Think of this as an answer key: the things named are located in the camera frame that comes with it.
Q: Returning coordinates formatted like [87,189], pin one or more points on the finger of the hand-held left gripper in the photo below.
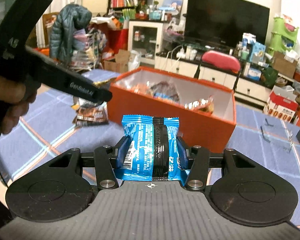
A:
[102,95]

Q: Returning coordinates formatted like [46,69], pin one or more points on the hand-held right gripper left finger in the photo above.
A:
[121,155]

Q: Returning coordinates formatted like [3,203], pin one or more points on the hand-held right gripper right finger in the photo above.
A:
[182,155]

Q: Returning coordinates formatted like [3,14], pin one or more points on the gold-edged brown snack packet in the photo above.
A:
[85,103]

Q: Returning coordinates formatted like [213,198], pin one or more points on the light blue snack packet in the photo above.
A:
[140,140]

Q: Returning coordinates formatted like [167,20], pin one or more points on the orange cardboard box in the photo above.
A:
[205,130]

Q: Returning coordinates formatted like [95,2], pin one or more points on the person's left hand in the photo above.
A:
[5,90]

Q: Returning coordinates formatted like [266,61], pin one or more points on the small open cardboard box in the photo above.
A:
[120,57]

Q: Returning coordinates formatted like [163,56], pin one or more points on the colourful clothes pile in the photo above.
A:
[90,50]

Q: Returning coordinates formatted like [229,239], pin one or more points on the dark teal puffer jacket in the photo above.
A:
[67,25]

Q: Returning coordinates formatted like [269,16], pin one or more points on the shiny gold snack packet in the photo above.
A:
[200,105]

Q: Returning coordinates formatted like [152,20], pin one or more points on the white television stand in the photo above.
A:
[180,67]

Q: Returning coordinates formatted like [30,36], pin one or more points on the white glass-door cabinet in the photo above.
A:
[146,24]

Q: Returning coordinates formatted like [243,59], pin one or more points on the thin-framed eyeglasses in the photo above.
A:
[263,133]

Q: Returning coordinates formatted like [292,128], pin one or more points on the red chair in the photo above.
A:
[220,60]

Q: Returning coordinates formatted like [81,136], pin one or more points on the red and white carton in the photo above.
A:
[277,105]

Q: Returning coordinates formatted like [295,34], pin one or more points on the blue picture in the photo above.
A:
[171,3]

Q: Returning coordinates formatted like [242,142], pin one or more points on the dark green bag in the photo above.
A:
[270,76]

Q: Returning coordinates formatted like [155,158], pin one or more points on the blue and white carton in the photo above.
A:
[258,52]

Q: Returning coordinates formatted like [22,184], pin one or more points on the brown cardboard box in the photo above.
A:
[283,66]

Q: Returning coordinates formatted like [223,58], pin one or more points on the black television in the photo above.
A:
[225,17]

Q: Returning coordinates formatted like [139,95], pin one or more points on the green plastic shelf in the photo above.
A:
[277,30]

